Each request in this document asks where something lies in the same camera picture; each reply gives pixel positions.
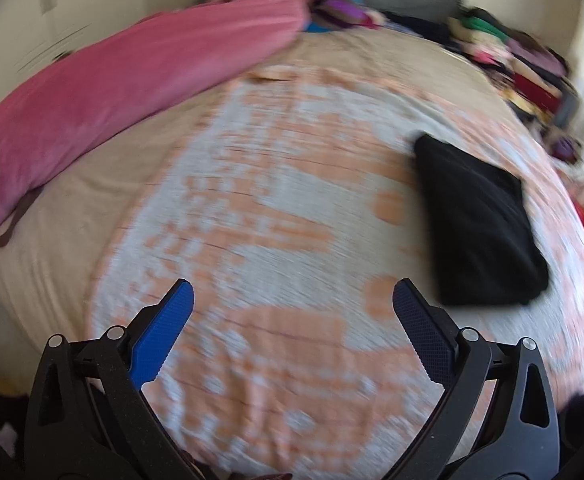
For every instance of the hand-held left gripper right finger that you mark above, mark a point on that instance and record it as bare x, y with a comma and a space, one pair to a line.
422, 330

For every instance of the beige bed sheet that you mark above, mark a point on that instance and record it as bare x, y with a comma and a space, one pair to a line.
62, 240

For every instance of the white wardrobe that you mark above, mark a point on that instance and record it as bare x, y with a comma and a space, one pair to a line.
72, 10

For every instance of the dark clothes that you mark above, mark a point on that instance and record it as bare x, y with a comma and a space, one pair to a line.
422, 27

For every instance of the red bag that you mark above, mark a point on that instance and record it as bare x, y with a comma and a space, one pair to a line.
583, 212

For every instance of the orange white plush blanket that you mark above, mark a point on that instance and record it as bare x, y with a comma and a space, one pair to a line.
282, 200

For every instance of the pile of folded clothes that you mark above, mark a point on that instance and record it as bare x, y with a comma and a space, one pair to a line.
517, 60

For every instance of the black sweater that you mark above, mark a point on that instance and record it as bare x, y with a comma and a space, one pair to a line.
477, 220

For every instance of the pink quilt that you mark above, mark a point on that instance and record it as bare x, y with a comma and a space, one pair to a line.
97, 100

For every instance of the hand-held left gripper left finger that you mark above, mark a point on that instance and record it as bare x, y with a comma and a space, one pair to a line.
164, 330

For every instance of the floral tote bag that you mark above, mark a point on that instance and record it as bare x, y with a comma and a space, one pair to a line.
569, 152

